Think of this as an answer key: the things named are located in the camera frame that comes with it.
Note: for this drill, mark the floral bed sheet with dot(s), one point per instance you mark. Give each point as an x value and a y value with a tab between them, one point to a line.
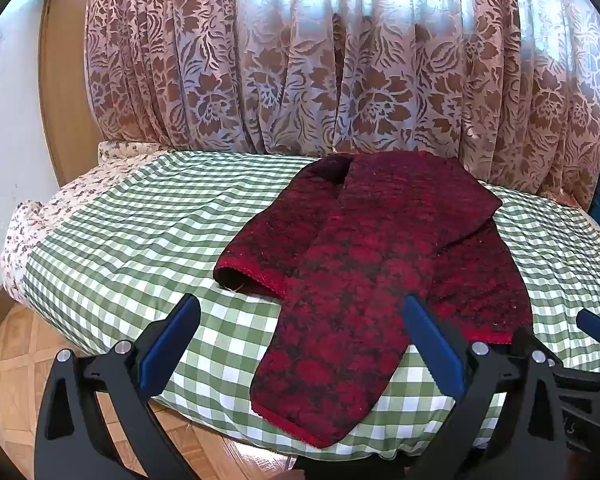
40	220

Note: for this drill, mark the brown floral curtain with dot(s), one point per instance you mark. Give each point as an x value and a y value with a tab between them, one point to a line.
280	60

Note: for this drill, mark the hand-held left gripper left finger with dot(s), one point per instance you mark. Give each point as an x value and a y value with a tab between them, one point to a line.
171	346

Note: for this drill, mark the green checked blanket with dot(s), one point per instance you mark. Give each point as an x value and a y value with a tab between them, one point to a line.
130	240

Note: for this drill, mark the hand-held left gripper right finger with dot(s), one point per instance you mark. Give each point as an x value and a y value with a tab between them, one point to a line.
434	346

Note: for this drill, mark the dark red knitted sweater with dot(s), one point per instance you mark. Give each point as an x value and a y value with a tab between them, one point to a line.
355	285

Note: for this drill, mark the wooden door frame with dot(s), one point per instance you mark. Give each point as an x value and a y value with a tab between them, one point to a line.
65	85

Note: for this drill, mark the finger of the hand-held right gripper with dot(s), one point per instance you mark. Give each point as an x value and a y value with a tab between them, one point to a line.
526	339
596	327

